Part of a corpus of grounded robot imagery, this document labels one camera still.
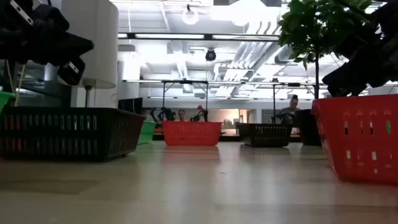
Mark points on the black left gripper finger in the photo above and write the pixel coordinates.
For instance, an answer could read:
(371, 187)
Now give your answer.
(68, 42)
(65, 57)

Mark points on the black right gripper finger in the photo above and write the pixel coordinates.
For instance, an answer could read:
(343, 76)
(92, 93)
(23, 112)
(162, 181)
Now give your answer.
(348, 76)
(348, 88)

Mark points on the red plastic basket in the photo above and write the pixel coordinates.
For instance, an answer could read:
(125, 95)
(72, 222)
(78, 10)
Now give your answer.
(191, 133)
(357, 149)

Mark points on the green plastic basket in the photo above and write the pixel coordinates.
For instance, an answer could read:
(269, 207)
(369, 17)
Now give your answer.
(146, 132)
(4, 99)

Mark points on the black plastic basket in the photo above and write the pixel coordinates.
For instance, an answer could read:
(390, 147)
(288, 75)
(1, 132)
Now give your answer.
(71, 133)
(267, 135)

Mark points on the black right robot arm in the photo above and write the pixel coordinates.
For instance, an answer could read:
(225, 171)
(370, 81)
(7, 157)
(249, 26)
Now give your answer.
(388, 15)

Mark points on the background black robot arm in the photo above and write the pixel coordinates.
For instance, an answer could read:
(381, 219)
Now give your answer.
(199, 117)
(164, 114)

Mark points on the white cylinder shade table lamp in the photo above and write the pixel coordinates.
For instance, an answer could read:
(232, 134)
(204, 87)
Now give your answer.
(93, 46)

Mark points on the green potted plant black pot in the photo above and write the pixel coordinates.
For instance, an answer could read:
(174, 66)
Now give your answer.
(308, 28)

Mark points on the person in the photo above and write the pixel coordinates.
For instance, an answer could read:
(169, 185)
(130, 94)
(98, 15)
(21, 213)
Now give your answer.
(181, 115)
(289, 115)

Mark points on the black background stand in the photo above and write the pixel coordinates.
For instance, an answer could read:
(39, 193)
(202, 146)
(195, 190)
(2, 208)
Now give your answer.
(206, 93)
(274, 99)

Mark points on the black monitor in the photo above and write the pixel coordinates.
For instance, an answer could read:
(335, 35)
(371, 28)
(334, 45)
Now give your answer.
(130, 105)

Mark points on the long linear ceiling light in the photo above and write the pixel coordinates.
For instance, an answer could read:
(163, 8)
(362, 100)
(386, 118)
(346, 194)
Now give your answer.
(186, 36)

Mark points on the round white ceiling lamp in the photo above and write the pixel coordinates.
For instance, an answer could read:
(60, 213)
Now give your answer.
(190, 17)

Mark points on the black ceiling spotlight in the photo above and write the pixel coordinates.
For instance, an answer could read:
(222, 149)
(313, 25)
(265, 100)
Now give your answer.
(210, 55)

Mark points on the small red object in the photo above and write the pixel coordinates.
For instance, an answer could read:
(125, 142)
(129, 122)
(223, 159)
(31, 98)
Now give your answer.
(200, 107)

